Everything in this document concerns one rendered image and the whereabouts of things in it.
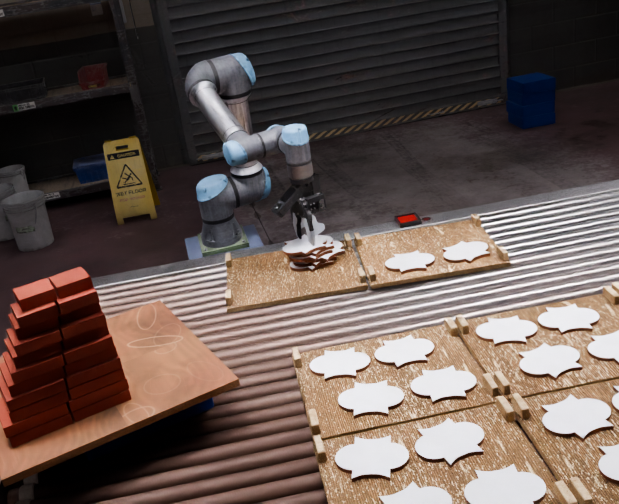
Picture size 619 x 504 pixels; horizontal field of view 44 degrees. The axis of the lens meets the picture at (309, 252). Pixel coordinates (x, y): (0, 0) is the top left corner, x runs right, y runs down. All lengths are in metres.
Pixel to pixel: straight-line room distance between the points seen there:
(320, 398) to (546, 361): 0.51
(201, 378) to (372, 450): 0.41
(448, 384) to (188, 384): 0.57
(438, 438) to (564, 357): 0.39
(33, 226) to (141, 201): 0.78
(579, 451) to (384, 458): 0.37
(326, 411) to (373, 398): 0.11
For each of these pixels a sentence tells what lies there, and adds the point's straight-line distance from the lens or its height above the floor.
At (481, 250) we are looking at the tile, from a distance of 2.32.
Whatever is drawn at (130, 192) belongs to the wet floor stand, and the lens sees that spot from 5.82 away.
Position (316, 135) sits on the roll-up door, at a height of 0.05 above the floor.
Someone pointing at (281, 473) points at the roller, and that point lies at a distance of 1.60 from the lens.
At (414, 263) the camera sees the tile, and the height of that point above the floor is 0.95.
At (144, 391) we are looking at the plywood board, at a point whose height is 1.04.
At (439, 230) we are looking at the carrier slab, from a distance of 2.51.
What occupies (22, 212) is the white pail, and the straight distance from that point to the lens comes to 5.70.
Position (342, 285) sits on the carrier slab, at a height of 0.94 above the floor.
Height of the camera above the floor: 1.93
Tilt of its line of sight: 24 degrees down
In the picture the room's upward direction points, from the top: 9 degrees counter-clockwise
